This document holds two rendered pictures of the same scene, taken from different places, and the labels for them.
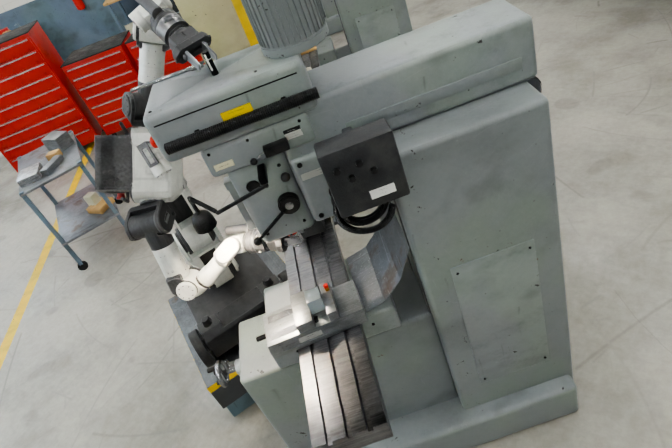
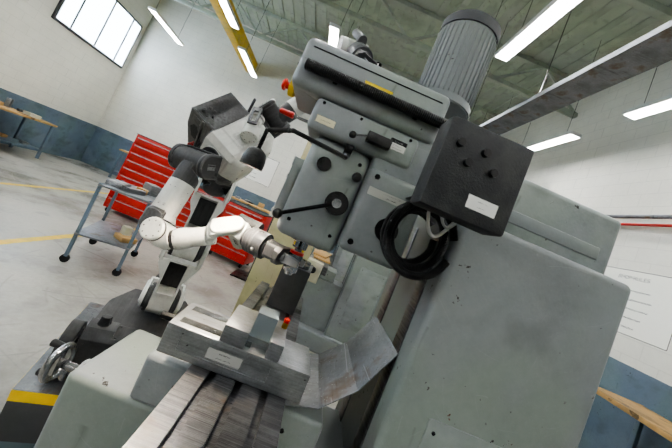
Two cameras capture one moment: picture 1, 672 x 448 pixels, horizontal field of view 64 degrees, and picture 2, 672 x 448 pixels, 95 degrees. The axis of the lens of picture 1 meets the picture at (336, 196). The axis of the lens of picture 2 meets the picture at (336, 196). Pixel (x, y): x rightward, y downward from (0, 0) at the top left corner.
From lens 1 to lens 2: 115 cm
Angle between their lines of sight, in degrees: 40
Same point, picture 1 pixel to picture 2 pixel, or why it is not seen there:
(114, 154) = (228, 108)
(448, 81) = (535, 217)
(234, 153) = (342, 120)
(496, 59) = (580, 232)
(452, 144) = (531, 255)
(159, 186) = (231, 148)
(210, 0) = not seen: hidden behind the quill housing
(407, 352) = not seen: outside the picture
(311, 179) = (374, 198)
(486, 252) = (479, 431)
